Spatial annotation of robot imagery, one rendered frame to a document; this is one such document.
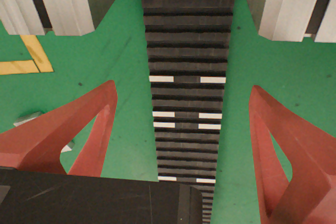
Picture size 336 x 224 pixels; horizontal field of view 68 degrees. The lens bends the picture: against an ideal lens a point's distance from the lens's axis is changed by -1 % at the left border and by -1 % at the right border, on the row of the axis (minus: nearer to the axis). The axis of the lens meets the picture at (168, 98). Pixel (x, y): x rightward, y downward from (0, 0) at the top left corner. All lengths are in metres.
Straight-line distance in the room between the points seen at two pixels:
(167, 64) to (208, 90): 0.03
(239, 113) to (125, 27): 0.11
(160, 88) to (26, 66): 0.11
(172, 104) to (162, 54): 0.04
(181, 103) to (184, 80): 0.02
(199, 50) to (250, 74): 0.05
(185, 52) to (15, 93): 0.15
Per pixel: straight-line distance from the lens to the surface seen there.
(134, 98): 0.20
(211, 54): 0.16
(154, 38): 0.16
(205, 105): 0.18
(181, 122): 0.19
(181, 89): 0.17
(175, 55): 0.16
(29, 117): 0.26
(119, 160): 0.28
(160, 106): 0.18
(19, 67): 0.22
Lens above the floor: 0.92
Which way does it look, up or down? 47 degrees down
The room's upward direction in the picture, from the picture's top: 172 degrees counter-clockwise
